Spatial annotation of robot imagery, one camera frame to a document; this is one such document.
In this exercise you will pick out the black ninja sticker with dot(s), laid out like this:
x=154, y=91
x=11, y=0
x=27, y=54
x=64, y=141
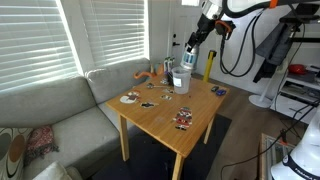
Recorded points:
x=148, y=105

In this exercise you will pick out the metal spoon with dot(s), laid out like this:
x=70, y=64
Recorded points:
x=155, y=86

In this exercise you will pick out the white round stand base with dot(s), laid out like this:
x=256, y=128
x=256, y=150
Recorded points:
x=261, y=101

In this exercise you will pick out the frosted plastic cup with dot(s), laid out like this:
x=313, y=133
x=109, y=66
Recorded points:
x=181, y=81

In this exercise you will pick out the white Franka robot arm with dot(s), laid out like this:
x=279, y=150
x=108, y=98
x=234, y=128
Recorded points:
x=246, y=5

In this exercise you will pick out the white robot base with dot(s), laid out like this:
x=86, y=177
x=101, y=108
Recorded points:
x=303, y=156

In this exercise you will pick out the glass jar with plant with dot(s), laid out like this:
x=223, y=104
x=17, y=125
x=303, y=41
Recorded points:
x=169, y=64

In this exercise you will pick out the wooden framed crate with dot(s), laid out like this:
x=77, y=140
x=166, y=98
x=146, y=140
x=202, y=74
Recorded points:
x=266, y=156

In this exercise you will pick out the yellow post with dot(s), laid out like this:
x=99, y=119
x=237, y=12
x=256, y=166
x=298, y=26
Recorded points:
x=209, y=66

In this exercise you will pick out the patterned white pillow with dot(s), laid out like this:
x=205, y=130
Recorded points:
x=13, y=153

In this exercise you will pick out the santa snowman sticker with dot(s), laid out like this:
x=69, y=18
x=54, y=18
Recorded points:
x=130, y=97

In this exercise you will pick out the wooden table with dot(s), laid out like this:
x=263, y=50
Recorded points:
x=160, y=116

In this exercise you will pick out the red nutcracker sticker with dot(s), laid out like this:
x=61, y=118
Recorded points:
x=183, y=118

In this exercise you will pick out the red paisley cushion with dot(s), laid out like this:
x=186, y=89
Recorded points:
x=40, y=143

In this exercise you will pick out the red bowl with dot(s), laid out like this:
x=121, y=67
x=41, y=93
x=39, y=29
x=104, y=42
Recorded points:
x=296, y=69

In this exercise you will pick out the grey sofa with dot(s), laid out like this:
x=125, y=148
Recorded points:
x=66, y=110

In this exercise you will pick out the dark blue rug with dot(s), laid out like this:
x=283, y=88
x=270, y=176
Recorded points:
x=150, y=163

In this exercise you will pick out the grey hanging jacket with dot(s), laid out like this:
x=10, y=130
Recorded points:
x=273, y=50

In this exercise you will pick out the wide white window blind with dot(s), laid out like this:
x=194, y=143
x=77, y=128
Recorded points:
x=33, y=43

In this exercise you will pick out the black wrist camera orange mount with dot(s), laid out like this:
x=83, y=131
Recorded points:
x=225, y=28

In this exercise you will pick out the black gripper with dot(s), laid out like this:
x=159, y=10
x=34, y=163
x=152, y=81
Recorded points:
x=200, y=31

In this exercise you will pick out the white shelf unit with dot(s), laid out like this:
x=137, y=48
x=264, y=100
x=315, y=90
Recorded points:
x=296, y=96

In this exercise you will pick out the blue toy car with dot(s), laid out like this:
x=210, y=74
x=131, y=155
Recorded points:
x=221, y=92

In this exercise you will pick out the narrow white window blind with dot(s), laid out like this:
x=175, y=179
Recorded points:
x=115, y=30

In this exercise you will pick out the cream sofa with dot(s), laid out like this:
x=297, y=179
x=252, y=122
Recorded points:
x=56, y=171

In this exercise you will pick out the orange octopus plush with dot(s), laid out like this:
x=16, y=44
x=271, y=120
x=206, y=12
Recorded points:
x=146, y=74

